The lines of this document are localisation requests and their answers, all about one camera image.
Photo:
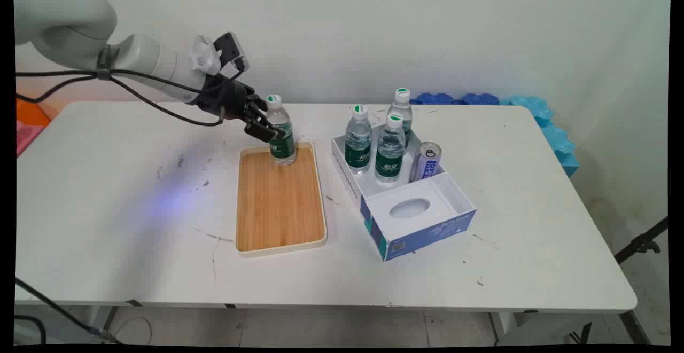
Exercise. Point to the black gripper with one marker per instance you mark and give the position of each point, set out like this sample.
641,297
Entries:
230,99

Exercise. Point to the green label water bottle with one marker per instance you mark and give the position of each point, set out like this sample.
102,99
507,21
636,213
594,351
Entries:
358,144
283,147
402,108
390,155

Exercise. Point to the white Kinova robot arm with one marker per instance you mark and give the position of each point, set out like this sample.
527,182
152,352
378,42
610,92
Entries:
69,22

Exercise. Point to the wooden tray with cream rim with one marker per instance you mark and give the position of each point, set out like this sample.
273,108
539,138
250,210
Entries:
280,203

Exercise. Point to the white open cardboard box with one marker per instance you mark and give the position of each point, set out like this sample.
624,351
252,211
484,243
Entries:
363,182

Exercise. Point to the silver blue drink can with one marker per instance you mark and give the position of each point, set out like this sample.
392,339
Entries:
426,162

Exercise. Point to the dark blue foam mat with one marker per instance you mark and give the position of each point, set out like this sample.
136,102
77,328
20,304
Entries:
480,99
435,98

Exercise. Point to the blue white tissue box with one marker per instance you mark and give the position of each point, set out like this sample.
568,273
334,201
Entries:
422,219

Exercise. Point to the pink box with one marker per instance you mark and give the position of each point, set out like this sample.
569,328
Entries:
25,136

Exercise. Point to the light blue foam mat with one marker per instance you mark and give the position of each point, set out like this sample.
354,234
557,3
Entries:
556,134

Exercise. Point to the black tripod leg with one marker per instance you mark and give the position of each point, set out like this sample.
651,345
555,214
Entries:
641,243

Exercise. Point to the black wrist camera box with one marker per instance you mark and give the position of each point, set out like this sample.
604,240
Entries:
233,48

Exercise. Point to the white table leg frame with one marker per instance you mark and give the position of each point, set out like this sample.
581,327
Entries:
534,329

